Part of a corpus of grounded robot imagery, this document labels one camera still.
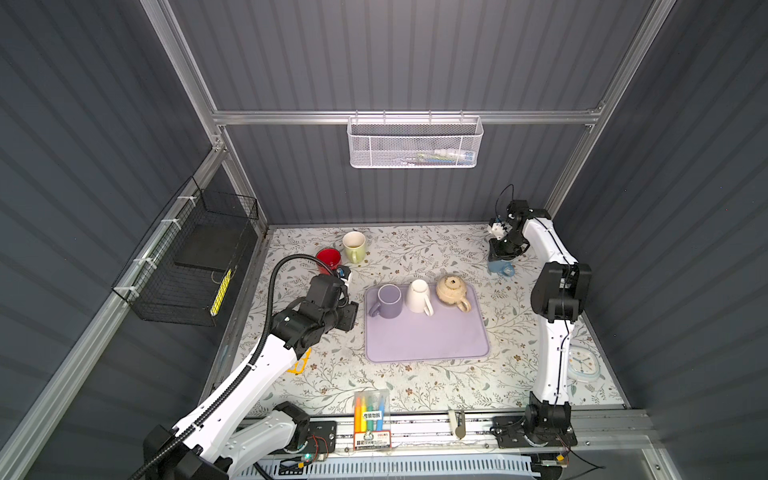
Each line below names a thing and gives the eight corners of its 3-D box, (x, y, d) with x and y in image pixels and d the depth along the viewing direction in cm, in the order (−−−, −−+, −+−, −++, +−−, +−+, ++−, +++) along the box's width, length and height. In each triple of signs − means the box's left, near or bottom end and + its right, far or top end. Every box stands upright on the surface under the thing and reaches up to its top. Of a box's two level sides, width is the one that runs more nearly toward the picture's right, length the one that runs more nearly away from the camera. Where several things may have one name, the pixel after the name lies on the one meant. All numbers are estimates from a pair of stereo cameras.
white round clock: (567, 374, 85) (572, 370, 83) (567, 348, 90) (572, 343, 87) (595, 383, 83) (601, 380, 81) (593, 356, 88) (599, 352, 86)
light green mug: (343, 272, 109) (340, 254, 101) (346, 248, 116) (343, 230, 108) (364, 272, 109) (362, 254, 101) (366, 248, 116) (364, 230, 108)
